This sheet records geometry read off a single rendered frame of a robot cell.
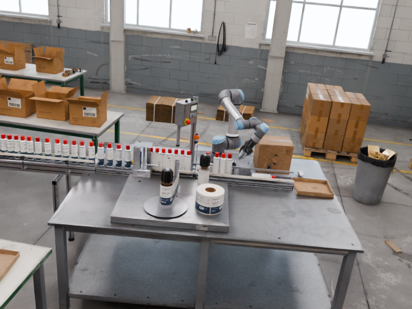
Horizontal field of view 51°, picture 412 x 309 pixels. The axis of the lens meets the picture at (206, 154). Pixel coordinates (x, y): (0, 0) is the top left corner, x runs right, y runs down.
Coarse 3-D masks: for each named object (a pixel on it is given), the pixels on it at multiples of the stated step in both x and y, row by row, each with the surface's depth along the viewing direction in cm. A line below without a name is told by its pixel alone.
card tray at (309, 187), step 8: (296, 184) 368; (304, 184) 369; (312, 184) 370; (320, 184) 372; (328, 184) 366; (296, 192) 354; (304, 192) 349; (312, 192) 348; (320, 192) 357; (328, 192) 358
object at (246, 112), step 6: (222, 108) 787; (240, 108) 796; (246, 108) 800; (252, 108) 802; (216, 114) 779; (222, 114) 777; (228, 114) 775; (240, 114) 769; (246, 114) 768; (252, 114) 783; (222, 120) 782; (228, 120) 779
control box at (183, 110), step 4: (184, 100) 347; (188, 100) 348; (176, 104) 341; (180, 104) 339; (184, 104) 336; (188, 104) 339; (192, 104) 343; (176, 108) 342; (180, 108) 340; (184, 108) 337; (188, 108) 341; (176, 112) 344; (180, 112) 341; (184, 112) 339; (188, 112) 342; (192, 112) 346; (176, 116) 345; (180, 116) 342; (184, 116) 340; (188, 116) 344; (196, 116) 353; (176, 120) 346; (180, 120) 343; (184, 120) 341; (192, 120) 350; (180, 124) 344; (184, 124) 343; (188, 124) 347
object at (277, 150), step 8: (264, 136) 388; (272, 136) 390; (280, 136) 392; (256, 144) 387; (264, 144) 370; (272, 144) 371; (280, 144) 372; (288, 144) 374; (256, 152) 383; (264, 152) 373; (272, 152) 373; (280, 152) 373; (288, 152) 373; (256, 160) 380; (264, 160) 376; (272, 160) 376; (280, 160) 376; (288, 160) 376; (264, 168) 378; (272, 168) 378; (280, 168) 379; (288, 168) 379
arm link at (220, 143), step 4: (216, 136) 381; (220, 136) 380; (224, 136) 379; (212, 140) 378; (216, 140) 374; (220, 140) 374; (224, 140) 376; (228, 140) 379; (212, 144) 378; (216, 144) 375; (220, 144) 375; (224, 144) 377; (228, 144) 378; (212, 148) 379; (216, 148) 376; (220, 148) 376; (224, 148) 379; (220, 152) 377
